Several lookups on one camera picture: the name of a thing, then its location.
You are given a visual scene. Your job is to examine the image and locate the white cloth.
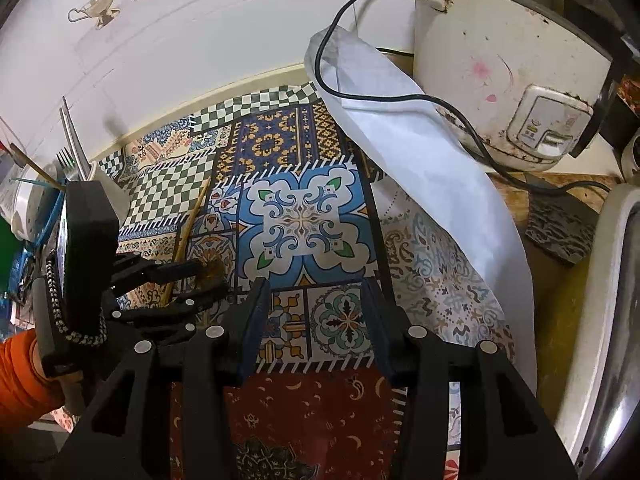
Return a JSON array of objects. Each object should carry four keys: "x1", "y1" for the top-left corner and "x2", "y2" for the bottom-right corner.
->
[{"x1": 304, "y1": 27, "x2": 539, "y2": 406}]

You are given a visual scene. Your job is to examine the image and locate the patterned patchwork tablecloth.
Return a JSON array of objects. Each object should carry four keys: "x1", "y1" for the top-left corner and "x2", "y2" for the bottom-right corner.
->
[{"x1": 50, "y1": 80, "x2": 516, "y2": 480}]

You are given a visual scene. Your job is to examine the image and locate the white rice cooker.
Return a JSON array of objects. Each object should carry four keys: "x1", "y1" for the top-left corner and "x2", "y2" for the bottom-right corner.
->
[{"x1": 385, "y1": 0, "x2": 628, "y2": 173}]

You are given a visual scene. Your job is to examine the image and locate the metal tongs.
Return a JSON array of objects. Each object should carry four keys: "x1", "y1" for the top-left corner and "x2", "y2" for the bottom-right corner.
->
[{"x1": 59, "y1": 96, "x2": 92, "y2": 182}]

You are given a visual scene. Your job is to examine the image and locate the black chopstick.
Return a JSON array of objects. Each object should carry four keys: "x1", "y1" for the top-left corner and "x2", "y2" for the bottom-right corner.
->
[{"x1": 355, "y1": 156, "x2": 388, "y2": 282}]

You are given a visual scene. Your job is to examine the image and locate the person's left forearm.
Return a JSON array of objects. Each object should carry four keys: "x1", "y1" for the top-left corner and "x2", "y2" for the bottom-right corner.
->
[{"x1": 0, "y1": 330, "x2": 67, "y2": 423}]

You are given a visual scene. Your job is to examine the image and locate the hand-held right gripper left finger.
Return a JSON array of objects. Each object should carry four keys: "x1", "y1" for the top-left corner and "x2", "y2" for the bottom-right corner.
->
[{"x1": 67, "y1": 276, "x2": 273, "y2": 480}]

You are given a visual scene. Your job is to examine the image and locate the wooden spatula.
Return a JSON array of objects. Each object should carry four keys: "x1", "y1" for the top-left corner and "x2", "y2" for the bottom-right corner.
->
[{"x1": 9, "y1": 141, "x2": 67, "y2": 194}]

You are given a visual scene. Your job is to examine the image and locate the white utensil holder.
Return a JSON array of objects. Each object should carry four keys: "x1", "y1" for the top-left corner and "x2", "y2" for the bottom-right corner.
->
[{"x1": 7, "y1": 160, "x2": 129, "y2": 242}]

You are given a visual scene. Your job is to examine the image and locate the blue plastic rack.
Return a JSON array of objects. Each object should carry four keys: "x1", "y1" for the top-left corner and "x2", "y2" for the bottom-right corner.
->
[{"x1": 0, "y1": 175, "x2": 67, "y2": 307}]

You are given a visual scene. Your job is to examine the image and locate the black power cable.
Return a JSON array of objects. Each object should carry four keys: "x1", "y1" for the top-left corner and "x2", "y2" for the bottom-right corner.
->
[{"x1": 316, "y1": 0, "x2": 613, "y2": 196}]

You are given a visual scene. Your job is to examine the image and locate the white round appliance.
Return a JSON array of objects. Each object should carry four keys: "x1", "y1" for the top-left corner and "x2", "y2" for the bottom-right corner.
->
[{"x1": 621, "y1": 127, "x2": 640, "y2": 184}]

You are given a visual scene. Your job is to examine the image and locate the dark appliance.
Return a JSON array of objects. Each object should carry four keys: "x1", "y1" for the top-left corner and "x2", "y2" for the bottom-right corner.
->
[{"x1": 550, "y1": 0, "x2": 640, "y2": 148}]

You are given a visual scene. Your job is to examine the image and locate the stainless steel sink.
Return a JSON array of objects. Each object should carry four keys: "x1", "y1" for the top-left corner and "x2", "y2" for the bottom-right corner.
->
[{"x1": 554, "y1": 180, "x2": 640, "y2": 480}]

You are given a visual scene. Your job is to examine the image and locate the dark patterned mat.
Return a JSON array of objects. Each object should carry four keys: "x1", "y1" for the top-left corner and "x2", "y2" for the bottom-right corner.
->
[{"x1": 524, "y1": 194, "x2": 597, "y2": 267}]

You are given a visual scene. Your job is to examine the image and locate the metal fork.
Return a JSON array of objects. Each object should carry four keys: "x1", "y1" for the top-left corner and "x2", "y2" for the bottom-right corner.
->
[{"x1": 55, "y1": 146, "x2": 77, "y2": 182}]

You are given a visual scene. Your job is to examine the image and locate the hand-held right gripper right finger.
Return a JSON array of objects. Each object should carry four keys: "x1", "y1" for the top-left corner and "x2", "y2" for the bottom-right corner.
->
[{"x1": 361, "y1": 278, "x2": 577, "y2": 480}]

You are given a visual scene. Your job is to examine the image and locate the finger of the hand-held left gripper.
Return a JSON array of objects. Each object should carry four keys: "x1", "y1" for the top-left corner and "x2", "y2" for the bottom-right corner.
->
[
  {"x1": 110, "y1": 254, "x2": 204, "y2": 294},
  {"x1": 104, "y1": 281, "x2": 233, "y2": 347}
]

